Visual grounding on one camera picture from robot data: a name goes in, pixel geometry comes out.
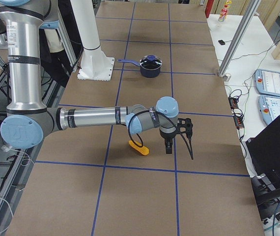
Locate silver blue corn-side robot arm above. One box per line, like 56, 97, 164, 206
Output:
0, 0, 180, 154

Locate aluminium frame post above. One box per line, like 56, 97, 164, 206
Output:
218, 0, 261, 82

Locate black corn-side wrist camera mount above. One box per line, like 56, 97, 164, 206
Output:
177, 118, 193, 141

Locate yellow corn cob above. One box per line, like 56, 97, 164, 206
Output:
128, 140, 149, 156

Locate blue teach pendant near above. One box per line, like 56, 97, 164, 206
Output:
258, 95, 280, 125

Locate black braided corn-side cable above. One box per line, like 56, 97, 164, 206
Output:
127, 110, 195, 161

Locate plastic drink bottle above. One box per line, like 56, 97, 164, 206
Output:
218, 0, 232, 23

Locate black corn-side gripper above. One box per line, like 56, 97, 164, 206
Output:
160, 130, 177, 154

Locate blue teach pendant far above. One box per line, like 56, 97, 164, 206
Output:
254, 69, 280, 97

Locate dark blue saucepan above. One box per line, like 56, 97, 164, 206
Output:
117, 55, 163, 78

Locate black laptop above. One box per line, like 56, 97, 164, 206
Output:
246, 115, 280, 180

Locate glass pot lid blue knob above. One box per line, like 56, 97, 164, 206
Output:
140, 55, 163, 70

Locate blue teach pendant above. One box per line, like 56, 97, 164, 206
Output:
254, 69, 280, 97
258, 95, 280, 125

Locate white pedestal column with base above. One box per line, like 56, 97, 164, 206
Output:
71, 0, 114, 81

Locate black orange usb hub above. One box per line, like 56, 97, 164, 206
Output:
228, 96, 239, 109

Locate small black device on table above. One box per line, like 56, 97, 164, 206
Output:
218, 40, 225, 45

